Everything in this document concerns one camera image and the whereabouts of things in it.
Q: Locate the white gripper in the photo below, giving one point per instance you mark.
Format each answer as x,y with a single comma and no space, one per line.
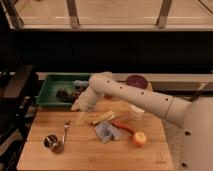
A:
85,106

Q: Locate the silver metal fork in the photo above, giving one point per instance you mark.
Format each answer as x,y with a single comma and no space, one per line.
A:
66,128

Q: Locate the small metal cup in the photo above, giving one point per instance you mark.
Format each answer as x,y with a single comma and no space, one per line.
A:
53,144

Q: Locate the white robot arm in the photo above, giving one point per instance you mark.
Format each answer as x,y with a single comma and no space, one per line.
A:
194,118

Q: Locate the dark grapes toy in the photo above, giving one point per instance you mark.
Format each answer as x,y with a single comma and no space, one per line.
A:
74,96

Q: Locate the yellow banana toy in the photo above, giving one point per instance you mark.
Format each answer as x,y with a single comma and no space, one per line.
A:
104,117

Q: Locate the blue cloth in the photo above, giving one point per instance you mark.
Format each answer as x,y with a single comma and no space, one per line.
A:
107,132

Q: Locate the dark green vegetable toy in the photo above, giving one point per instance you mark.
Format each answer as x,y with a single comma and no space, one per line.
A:
62,95

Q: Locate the wooden cutting board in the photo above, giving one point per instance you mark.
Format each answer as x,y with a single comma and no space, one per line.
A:
83,151

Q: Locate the orange carrot toy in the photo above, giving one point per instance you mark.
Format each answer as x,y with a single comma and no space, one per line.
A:
122,126

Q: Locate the light blue object in tray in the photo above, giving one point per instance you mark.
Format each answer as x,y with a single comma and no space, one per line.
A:
81,83

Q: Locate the green plastic tray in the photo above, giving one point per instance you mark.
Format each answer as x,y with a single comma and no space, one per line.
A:
53,82

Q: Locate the yellow red apple toy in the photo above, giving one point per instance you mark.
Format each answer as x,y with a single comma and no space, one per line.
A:
138,139

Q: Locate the black equipment on left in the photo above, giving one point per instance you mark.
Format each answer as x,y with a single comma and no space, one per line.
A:
17,92

